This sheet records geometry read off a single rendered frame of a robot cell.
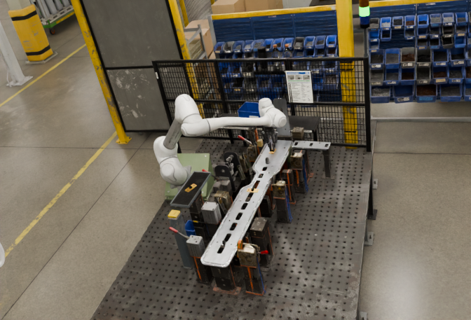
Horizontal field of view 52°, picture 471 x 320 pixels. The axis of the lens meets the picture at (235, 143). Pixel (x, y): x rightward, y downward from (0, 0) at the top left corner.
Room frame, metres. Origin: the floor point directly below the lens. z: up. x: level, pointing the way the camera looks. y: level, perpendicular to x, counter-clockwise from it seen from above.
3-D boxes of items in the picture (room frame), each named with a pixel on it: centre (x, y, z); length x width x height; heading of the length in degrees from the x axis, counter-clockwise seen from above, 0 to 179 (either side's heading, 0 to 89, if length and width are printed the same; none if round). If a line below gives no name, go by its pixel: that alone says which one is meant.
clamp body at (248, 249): (2.10, 0.05, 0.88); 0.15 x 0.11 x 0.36; 63
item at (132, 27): (5.44, 0.89, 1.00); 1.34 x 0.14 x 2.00; 67
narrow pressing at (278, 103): (3.35, -0.40, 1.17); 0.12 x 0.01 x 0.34; 63
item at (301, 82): (3.56, -0.61, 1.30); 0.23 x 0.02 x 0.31; 63
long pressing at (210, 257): (2.68, -0.05, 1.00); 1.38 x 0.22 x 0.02; 153
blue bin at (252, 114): (3.62, -0.24, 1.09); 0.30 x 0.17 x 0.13; 57
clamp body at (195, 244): (2.25, 0.37, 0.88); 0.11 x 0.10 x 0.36; 63
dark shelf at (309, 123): (3.59, -0.29, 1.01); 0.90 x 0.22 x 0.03; 63
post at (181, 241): (2.42, 0.47, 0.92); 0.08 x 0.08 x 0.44; 63
